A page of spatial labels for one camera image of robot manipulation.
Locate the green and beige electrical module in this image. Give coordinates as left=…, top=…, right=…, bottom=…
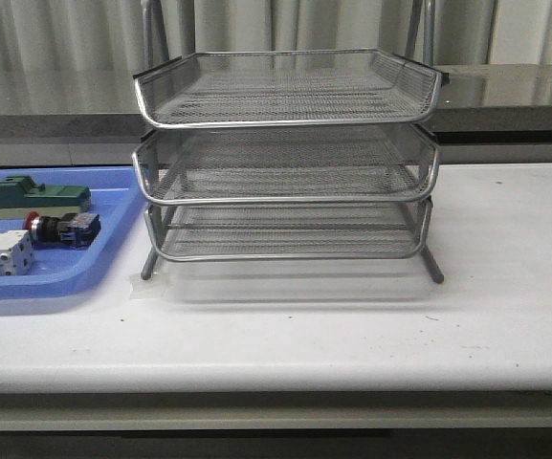
left=0, top=175, right=92, bottom=220

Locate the red emergency push button switch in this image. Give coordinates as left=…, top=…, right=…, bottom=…
left=23, top=211, right=101, bottom=249

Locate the silver wire rack frame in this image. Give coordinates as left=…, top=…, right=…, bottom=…
left=141, top=0, right=444, bottom=284

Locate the blue plastic tray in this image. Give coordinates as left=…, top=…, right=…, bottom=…
left=0, top=166, right=144, bottom=299

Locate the silver mesh tray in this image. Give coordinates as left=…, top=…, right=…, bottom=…
left=144, top=200, right=432, bottom=262
left=132, top=124, right=440, bottom=206
left=133, top=49, right=448, bottom=130

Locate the white circuit breaker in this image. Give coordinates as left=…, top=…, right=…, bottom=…
left=0, top=229, right=34, bottom=276

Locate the grey background counter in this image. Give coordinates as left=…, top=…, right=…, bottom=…
left=0, top=64, right=552, bottom=168

